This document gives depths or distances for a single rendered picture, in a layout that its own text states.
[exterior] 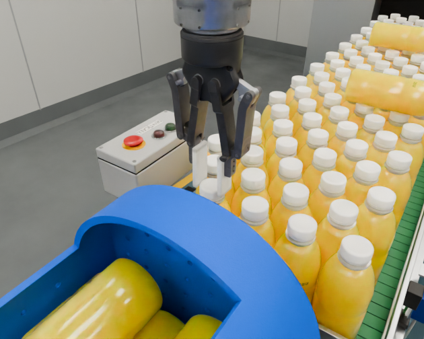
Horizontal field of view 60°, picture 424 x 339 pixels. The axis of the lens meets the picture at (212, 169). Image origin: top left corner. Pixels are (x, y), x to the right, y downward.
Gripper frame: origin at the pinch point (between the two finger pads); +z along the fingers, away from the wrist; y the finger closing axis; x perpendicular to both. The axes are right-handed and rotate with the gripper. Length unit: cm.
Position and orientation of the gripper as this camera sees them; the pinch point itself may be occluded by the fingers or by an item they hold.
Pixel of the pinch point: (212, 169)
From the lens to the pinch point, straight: 54.4
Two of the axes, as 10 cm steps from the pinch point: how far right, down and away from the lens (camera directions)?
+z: 0.0, 8.3, 5.6
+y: 8.3, 3.1, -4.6
